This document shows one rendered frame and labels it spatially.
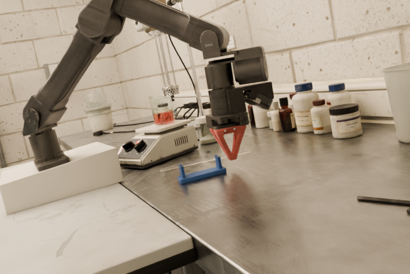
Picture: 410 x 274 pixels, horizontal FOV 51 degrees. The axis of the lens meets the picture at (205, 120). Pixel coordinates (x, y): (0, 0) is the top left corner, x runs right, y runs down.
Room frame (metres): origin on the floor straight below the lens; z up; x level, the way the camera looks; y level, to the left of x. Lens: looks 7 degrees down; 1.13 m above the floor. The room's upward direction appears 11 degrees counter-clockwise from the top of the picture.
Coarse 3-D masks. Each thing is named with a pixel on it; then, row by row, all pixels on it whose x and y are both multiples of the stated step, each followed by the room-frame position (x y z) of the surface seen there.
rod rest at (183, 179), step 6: (216, 156) 0.89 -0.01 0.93; (216, 162) 0.89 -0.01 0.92; (180, 168) 0.86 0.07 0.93; (210, 168) 0.89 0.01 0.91; (216, 168) 0.88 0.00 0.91; (222, 168) 0.87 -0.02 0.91; (180, 174) 0.87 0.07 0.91; (192, 174) 0.87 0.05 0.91; (198, 174) 0.86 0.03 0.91; (204, 174) 0.86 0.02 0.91; (210, 174) 0.86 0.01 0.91; (216, 174) 0.86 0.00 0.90; (180, 180) 0.85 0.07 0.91; (186, 180) 0.85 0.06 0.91; (192, 180) 0.85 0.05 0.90
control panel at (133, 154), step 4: (132, 140) 1.17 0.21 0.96; (136, 140) 1.16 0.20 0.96; (144, 140) 1.13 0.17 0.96; (148, 140) 1.12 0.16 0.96; (152, 140) 1.10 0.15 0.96; (136, 144) 1.14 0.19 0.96; (148, 144) 1.10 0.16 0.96; (120, 152) 1.15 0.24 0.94; (124, 152) 1.14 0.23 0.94; (128, 152) 1.13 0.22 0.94; (132, 152) 1.11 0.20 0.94; (136, 152) 1.10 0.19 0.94; (140, 152) 1.09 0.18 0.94; (144, 152) 1.07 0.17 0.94; (120, 156) 1.13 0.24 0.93; (124, 156) 1.12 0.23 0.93; (128, 156) 1.10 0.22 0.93; (132, 156) 1.09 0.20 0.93; (136, 156) 1.08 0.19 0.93; (140, 156) 1.07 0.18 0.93
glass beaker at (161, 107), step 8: (160, 96) 1.16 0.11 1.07; (168, 96) 1.18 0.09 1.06; (152, 104) 1.17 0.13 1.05; (160, 104) 1.16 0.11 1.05; (168, 104) 1.17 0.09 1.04; (152, 112) 1.18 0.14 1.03; (160, 112) 1.16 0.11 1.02; (168, 112) 1.17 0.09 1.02; (160, 120) 1.16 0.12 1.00; (168, 120) 1.17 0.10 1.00
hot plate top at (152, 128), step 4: (176, 120) 1.22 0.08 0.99; (180, 120) 1.21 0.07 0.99; (184, 120) 1.19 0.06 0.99; (188, 120) 1.18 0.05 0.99; (152, 124) 1.24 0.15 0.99; (168, 124) 1.16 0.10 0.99; (172, 124) 1.14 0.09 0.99; (176, 124) 1.15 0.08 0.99; (180, 124) 1.16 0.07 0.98; (140, 128) 1.20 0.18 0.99; (144, 128) 1.18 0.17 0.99; (148, 128) 1.17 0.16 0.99; (152, 128) 1.15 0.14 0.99; (156, 128) 1.13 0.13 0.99; (160, 128) 1.11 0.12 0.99; (164, 128) 1.12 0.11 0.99; (168, 128) 1.13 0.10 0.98; (136, 132) 1.19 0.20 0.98; (140, 132) 1.17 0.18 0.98; (144, 132) 1.16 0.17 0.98
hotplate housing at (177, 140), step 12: (156, 132) 1.15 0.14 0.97; (168, 132) 1.13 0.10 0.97; (180, 132) 1.15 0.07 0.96; (192, 132) 1.17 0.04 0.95; (156, 144) 1.09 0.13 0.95; (168, 144) 1.11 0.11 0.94; (180, 144) 1.14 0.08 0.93; (192, 144) 1.17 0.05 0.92; (144, 156) 1.06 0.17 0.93; (156, 156) 1.08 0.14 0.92; (168, 156) 1.11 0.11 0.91
